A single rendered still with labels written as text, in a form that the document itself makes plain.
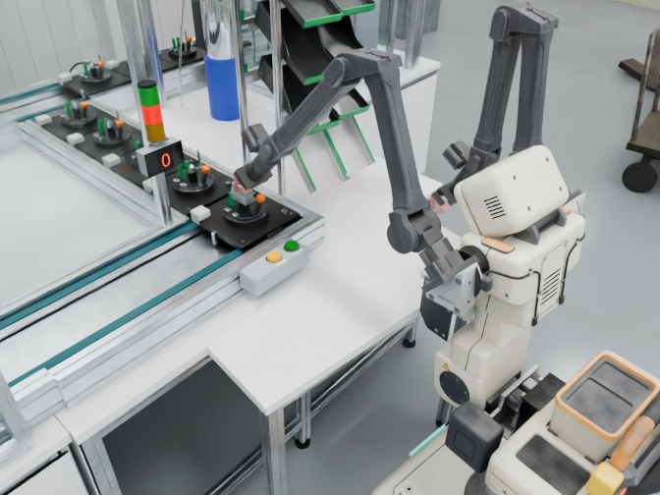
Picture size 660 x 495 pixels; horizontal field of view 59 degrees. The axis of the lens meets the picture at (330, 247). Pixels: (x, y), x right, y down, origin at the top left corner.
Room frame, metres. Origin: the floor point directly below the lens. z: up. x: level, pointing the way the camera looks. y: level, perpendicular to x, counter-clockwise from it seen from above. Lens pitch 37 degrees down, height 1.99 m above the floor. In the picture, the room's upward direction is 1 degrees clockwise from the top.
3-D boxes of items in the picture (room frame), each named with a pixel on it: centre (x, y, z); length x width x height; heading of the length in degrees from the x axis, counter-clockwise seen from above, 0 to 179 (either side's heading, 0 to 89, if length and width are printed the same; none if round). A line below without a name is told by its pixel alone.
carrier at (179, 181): (1.68, 0.46, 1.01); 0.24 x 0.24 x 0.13; 49
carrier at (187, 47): (2.97, 0.77, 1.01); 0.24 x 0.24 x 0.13; 49
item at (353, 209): (1.81, 0.60, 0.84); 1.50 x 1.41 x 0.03; 139
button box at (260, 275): (1.31, 0.16, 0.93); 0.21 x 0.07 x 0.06; 139
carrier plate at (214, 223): (1.51, 0.27, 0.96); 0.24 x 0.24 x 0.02; 49
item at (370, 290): (1.43, 0.04, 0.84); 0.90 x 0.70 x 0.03; 132
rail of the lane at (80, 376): (1.21, 0.33, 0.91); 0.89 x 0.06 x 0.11; 139
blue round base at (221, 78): (2.49, 0.48, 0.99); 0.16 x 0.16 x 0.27
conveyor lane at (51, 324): (1.30, 0.48, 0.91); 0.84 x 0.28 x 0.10; 139
